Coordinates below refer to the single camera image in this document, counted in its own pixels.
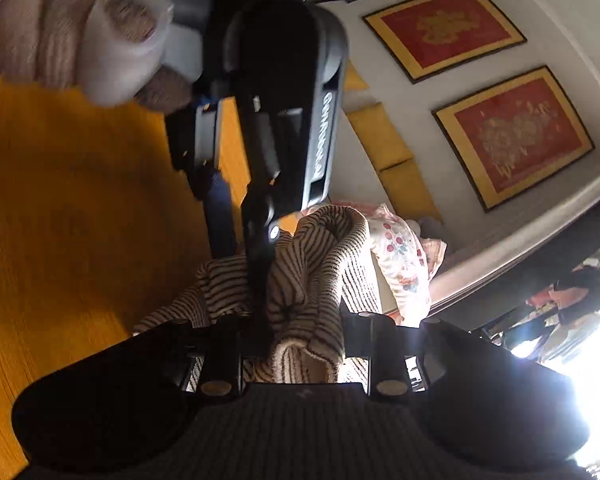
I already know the striped brown knit sweater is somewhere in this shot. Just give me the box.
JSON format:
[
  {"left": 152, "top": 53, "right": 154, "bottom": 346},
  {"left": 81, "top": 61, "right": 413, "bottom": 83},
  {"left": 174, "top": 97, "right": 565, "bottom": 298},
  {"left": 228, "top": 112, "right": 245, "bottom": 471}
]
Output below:
[{"left": 133, "top": 205, "right": 381, "bottom": 384}]

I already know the gloved left hand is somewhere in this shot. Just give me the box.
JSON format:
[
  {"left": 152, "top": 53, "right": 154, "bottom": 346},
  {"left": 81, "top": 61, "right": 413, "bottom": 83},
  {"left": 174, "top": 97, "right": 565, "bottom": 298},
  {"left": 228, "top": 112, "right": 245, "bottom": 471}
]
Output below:
[{"left": 0, "top": 0, "right": 207, "bottom": 114}]

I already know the floral pink blanket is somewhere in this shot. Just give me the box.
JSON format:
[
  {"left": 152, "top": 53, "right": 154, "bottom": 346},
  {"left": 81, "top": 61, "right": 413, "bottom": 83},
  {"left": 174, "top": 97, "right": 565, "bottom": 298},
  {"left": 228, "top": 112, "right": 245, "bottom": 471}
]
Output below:
[{"left": 365, "top": 204, "right": 446, "bottom": 327}]

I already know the yellow sofa cushion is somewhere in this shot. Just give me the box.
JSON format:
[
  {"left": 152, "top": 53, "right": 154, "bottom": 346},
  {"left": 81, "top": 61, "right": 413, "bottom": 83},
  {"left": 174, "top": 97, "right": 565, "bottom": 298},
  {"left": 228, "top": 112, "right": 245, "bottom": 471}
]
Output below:
[
  {"left": 378, "top": 159, "right": 442, "bottom": 220},
  {"left": 343, "top": 61, "right": 368, "bottom": 92},
  {"left": 347, "top": 103, "right": 414, "bottom": 172}
]

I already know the red gold framed picture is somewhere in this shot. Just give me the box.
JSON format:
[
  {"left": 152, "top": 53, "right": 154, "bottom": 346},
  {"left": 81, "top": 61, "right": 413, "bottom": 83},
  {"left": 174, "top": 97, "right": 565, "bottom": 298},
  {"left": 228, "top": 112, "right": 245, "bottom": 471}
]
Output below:
[
  {"left": 431, "top": 65, "right": 595, "bottom": 212},
  {"left": 362, "top": 0, "right": 527, "bottom": 84}
]

